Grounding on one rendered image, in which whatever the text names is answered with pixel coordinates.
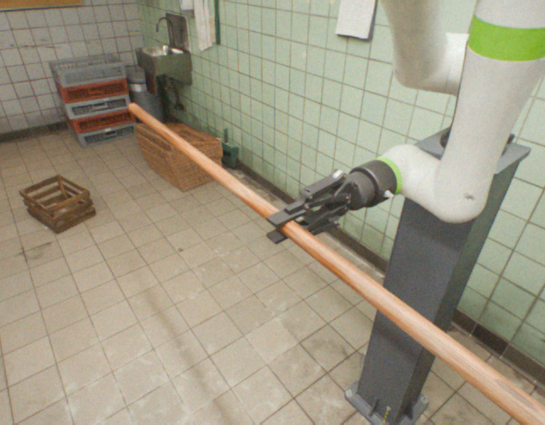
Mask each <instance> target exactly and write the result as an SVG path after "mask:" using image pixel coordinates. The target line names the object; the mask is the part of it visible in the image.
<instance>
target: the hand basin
mask: <svg viewBox="0 0 545 425"><path fill-rule="evenodd" d="M163 19H165V24H166V30H167V36H168V43H169V44H168V45H162V46H149V47H141V48H136V49H135V53H136V58H137V62H138V66H139V67H140V68H142V69H144V71H145V78H146V86H147V89H146V91H148V92H149V93H151V94H152V95H153V96H158V93H157V83H156V76H160V75H162V79H163V84H164V89H171V86H170V81H171V83H172V85H173V90H174V93H175V91H176V94H177V99H178V103H177V100H176V94H175V105H173V107H174V108H176V109H177V110H180V109H183V110H184V109H185V108H184V105H182V104H181V103H180V102H179V97H178V93H177V89H176V86H175V87H174V85H175V82H174V80H180V81H182V82H184V83H188V84H190V85H193V81H192V74H191V71H192V60H191V50H190V42H189V34H188V26H187V20H186V17H185V16H181V15H178V13H171V12H166V11H165V17H164V18H160V19H159V20H158V22H157V24H156V32H159V22H160V21H161V20H163ZM178 47H179V48H178ZM182 49H183V50H182ZM173 83H174V84H173Z"/></svg>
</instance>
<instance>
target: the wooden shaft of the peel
mask: <svg viewBox="0 0 545 425"><path fill-rule="evenodd" d="M128 109H129V111H131V112H132V113H133V114H134V115H135V116H137V117H138V119H140V120H141V121H142V122H144V123H145V124H146V125H147V126H149V127H150V128H151V129H153V130H154V131H155V132H157V133H158V134H159V135H160V136H162V137H163V138H164V139H166V140H167V141H168V142H169V143H170V144H171V145H172V146H173V147H174V148H176V149H177V150H178V151H180V152H181V153H182V154H185V155H186V156H187V157H188V158H189V159H190V160H191V161H193V162H194V163H195V164H197V165H198V166H199V167H200V168H202V169H203V170H204V171H206V173H207V174H208V175H210V176H211V177H213V178H214V179H215V180H216V181H217V182H219V183H220V184H221V185H222V186H224V187H225V188H226V189H228V190H229V191H230V192H232V193H233V194H234V195H235V196H237V197H238V198H239V199H241V200H242V201H243V202H244V203H246V204H247V205H248V206H250V207H251V208H252V209H253V210H255V211H256V213H257V214H259V215H260V216H261V217H262V218H264V219H265V220H266V221H267V217H268V216H270V215H272V214H274V213H277V212H278V211H279V210H278V209H277V208H276V207H275V206H273V205H272V204H270V203H269V202H267V201H266V200H265V199H263V198H262V197H261V196H259V195H258V194H256V193H255V192H254V191H253V190H252V189H250V188H249V187H248V186H245V185H243V184H242V183H241V182H239V181H238V180H237V179H236V178H235V177H233V176H232V175H230V174H229V173H228V172H226V171H225V169H223V168H222V167H221V166H219V165H218V164H216V163H215V162H213V161H212V160H211V159H209V158H208V157H206V156H205V155H204V154H202V153H201V152H199V151H198V150H197V149H195V148H194V147H193V146H192V145H190V144H189V143H187V142H186V141H185V140H184V139H182V138H181V137H179V136H178V135H177V134H175V133H174V132H173V131H171V130H170V129H169V128H168V127H166V126H165V125H163V124H162V123H161V122H158V121H157V120H155V119H154V118H153V117H152V116H151V115H150V114H149V113H148V112H147V111H145V110H144V109H142V108H141V107H139V106H138V105H135V104H130V105H129V106H128ZM276 229H277V230H278V231H280V232H281V233H282V234H284V235H285V236H286V237H287V238H289V239H291V240H292V241H293V242H295V244H297V245H298V246H299V247H300V248H302V249H303V250H304V251H306V253H307V254H308V255H309V256H311V257H312V258H313V259H315V260H316V261H317V262H319V263H320V264H321V265H323V266H324V267H325V268H326V269H328V270H329V271H330V272H332V273H333V274H334V275H335V276H336V277H338V278H339V280H340V281H342V282H343V283H344V284H346V285H347V286H349V287H350V288H351V289H352V290H353V291H355V292H356V293H357V294H359V295H360V296H361V297H362V298H364V299H365V300H366V301H368V302H369V304H371V305H373V306H374V307H375V308H376V309H378V310H379V311H380V312H381V313H382V314H383V315H385V316H386V317H387V318H388V319H390V320H392V321H393V322H395V323H396V325H397V326H399V327H400V328H401V329H402V330H404V331H405V332H406V333H407V334H408V335H409V336H412V337H413V338H414V339H415V340H416V341H418V342H419V344H420V345H422V346H423V347H424V348H426V349H427V350H428V351H429V352H432V353H433V354H434V355H435V356H436V357H437V358H439V359H440V360H441V362H442V363H444V364H445V365H446V366H449V367H450V368H451V369H453V370H454V371H455V372H456V373H458V374H459V375H460V376H461V377H462V378H463V379H464V380H466V381H467V382H468V383H469V384H471V385H472V386H473V387H475V388H476V389H477V390H479V391H480V392H481V393H482V394H485V396H486V397H487V398H489V399H490V400H491V401H492V402H493V403H494V404H495V405H497V406H498V407H499V408H501V409H503V410H504V411H505V412H507V414H508V415H509V416H510V417H512V418H513V419H514V420H516V421H517V422H518V423H519V424H521V425H545V406H542V405H541V404H540V403H538V402H537V401H535V400H534V399H533V398H531V397H530V396H529V395H528V394H527V393H525V392H524V391H523V390H521V389H520V388H519V387H517V386H516V385H514V384H513V383H511V382H510V381H509V380H507V379H506V378H504V377H503V376H502V375H500V374H499V372H497V371H496V370H495V369H493V368H492V367H490V366H489V365H487V364H486V363H484V362H483V361H482V360H480V359H479V358H477V357H476V356H475V354H473V353H472V352H469V351H468V350H467V349H466V348H464V347H463V346H462V345H460V344H459V343H458V342H456V341H455V340H453V339H451V337H450V336H448V335H447V334H445V333H444V332H443V331H442V330H441V329H439V328H438V327H437V326H435V325H432V324H431V323H430V322H428V321H427V320H426V319H425V318H424V317H423V316H422V315H421V314H419V313H418V312H417V311H414V310H413V309H411V308H410V307H409V306H407V305H406V304H404V303H403V302H402V301H401V300H400V299H398V298H397V296H394V295H393V294H392V293H390V292H389V291H387V290H386V289H385V288H383V287H382V286H381V285H380V284H378V283H377V282H375V281H373V280H372V279H370V278H369V277H367V275H366V274H365V273H363V272H362V271H360V270H359V269H358V268H357V267H356V266H354V265H353V264H351V263H349V262H348V261H346V260H345V259H343V258H342V257H341V256H340V255H339V254H337V253H336V252H335V251H333V250H332V248H330V247H329V246H328V245H326V244H323V243H322V242H321V241H320V240H318V239H317V238H316V237H315V236H313V235H312V234H310V233H309V232H308V231H306V230H305V229H303V228H302V227H301V226H299V225H298V224H297V223H296V222H294V221H292V222H289V223H286V224H284V225H282V226H280V227H278V228H276Z"/></svg>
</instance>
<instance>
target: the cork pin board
mask: <svg viewBox="0 0 545 425"><path fill-rule="evenodd" d="M81 6H85V2H84V0H0V11H13V10H26V9H40V8H67V7H81Z"/></svg>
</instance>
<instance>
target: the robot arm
mask: <svg viewBox="0 0 545 425"><path fill-rule="evenodd" d="M379 1H380V4H382V7H383V9H384V11H385V13H386V17H387V19H388V24H389V26H390V30H391V37H392V42H393V64H392V66H393V72H394V75H395V77H396V79H397V81H398V82H399V83H400V84H401V85H403V86H404V87H407V88H409V89H417V90H423V91H429V92H435V93H442V94H452V95H454V96H455V97H456V103H455V106H454V110H453V118H452V122H451V124H450V127H449V129H448V130H447V131H446V132H445V133H444V134H443V135H441V137H440V145H441V147H442V148H445V149H444V152H442V155H441V157H442V158H441V160H438V159H435V158H434V157H432V156H431V155H429V154H427V153H425V152H424V150H422V149H420V148H418V147H417V146H414V145H412V144H398V145H396V146H394V147H392V148H391V149H390V150H389V151H387V152H386V153H385V154H383V155H382V156H380V157H379V158H376V159H373V160H371V161H369V162H367V163H364V164H361V165H359V166H357V167H355V168H353V169H351V170H350V171H349V172H348V175H347V174H346V173H345V172H343V171H341V170H340V169H335V170H333V172H332V173H331V174H330V175H329V176H327V177H326V178H323V179H321V180H318V181H317V182H315V183H313V184H312V185H310V186H307V187H306V188H304V189H302V190H301V191H300V192H299V193H300V195H301V196H300V198H298V197H296V198H295V199H294V203H292V204H289V205H287V206H286V207H284V209H282V210H280V211H278V212H276V213H274V214H272V215H270V216H268V217H267V221H268V222H269V223H270V224H271V225H272V226H274V227H275V228H278V227H280V226H282V225H284V224H286V223H289V222H292V221H294V222H296V223H297V224H298V225H299V226H301V227H302V228H303V229H305V230H306V231H308V232H309V233H310V234H312V235H313V236H315V235H318V234H320V233H323V232H326V231H327V230H330V229H338V228H339V227H340V223H338V220H339V218H340V217H342V216H344V215H345V214H346V213H347V212H356V210H359V209H360V208H362V207H373V206H375V205H377V204H380V203H382V202H384V201H386V200H388V199H390V198H391V199H394V197H395V196H396V195H398V194H400V195H402V196H405V197H407V198H409V199H411V200H413V201H414V202H416V203H417V204H419V205H420V206H422V207H425V208H426V209H428V211H429V212H430V213H432V214H434V215H435V216H436V217H437V218H438V219H440V220H442V221H444V222H447V223H466V222H469V221H471V220H473V219H474V218H475V217H477V216H478V215H479V214H480V213H481V211H482V210H483V209H484V207H485V205H486V202H487V199H488V192H489V188H490V186H491V181H492V179H493V176H494V171H495V170H496V167H497V164H498V162H499V158H502V156H504V155H505V152H506V150H507V144H510V143H512V141H513V139H514V138H515V135H514V134H511V131H512V128H513V126H514V125H515V122H516V120H517V118H519V116H520V114H521V112H522V110H523V108H524V106H525V104H526V102H527V100H528V99H529V97H530V95H531V93H532V91H533V90H534V88H536V86H537V83H538V81H539V80H540V78H541V77H542V75H543V74H544V72H545V0H477V1H476V5H475V8H474V14H473V18H472V26H470V30H469V35H463V34H451V33H446V32H445V13H444V11H445V0H379ZM309 192H311V193H309ZM317 206H320V208H318V209H317V210H315V212H313V213H312V214H311V215H309V216H308V217H306V218H304V219H302V220H301V221H299V222H297V221H296V220H295V219H297V218H300V217H303V216H305V215H306V210H305V209H309V208H312V207H317Z"/></svg>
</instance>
